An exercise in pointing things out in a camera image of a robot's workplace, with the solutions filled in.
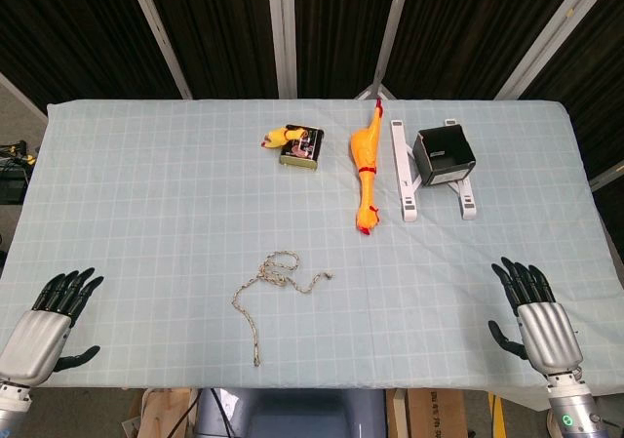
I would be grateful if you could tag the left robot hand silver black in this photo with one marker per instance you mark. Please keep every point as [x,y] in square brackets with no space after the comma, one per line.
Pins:
[34,340]

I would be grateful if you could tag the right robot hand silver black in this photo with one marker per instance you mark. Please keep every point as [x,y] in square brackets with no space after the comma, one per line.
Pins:
[548,335]

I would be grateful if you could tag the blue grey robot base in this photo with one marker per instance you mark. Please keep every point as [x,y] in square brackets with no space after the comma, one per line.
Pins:
[292,413]

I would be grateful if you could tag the brown cardboard box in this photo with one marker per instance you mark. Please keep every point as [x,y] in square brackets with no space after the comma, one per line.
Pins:
[434,413]

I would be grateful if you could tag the light wooden board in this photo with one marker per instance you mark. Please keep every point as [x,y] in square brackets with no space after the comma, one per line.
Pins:
[161,409]

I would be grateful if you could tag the black equipment with yellow clamps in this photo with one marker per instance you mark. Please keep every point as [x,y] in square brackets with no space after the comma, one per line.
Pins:
[12,184]

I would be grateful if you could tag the narrow wooden strip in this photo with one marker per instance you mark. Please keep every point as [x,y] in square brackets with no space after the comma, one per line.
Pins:
[397,413]

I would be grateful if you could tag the light blue checked tablecloth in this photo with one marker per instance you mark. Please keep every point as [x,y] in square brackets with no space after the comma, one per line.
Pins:
[146,189]

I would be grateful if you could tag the open black cardboard box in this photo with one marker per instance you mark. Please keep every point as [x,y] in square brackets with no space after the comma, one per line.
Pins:
[446,174]

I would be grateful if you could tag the white folding laptop stand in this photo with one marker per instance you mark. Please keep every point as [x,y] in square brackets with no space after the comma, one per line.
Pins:
[407,199]

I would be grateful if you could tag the large orange rubber chicken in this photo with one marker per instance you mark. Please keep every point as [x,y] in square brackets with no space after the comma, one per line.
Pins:
[365,150]

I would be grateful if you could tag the rectangular luncheon meat tin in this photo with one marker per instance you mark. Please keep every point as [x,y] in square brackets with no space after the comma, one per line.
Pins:
[302,154]

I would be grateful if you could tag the small yellow rubber chicken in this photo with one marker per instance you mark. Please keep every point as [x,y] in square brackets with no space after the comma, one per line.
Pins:
[277,137]

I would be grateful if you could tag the dark brown pleated curtain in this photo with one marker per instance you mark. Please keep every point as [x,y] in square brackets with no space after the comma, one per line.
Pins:
[219,28]

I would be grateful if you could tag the white metal frame post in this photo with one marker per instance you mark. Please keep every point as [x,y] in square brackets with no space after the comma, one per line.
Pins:
[161,38]
[607,174]
[390,33]
[283,33]
[551,33]

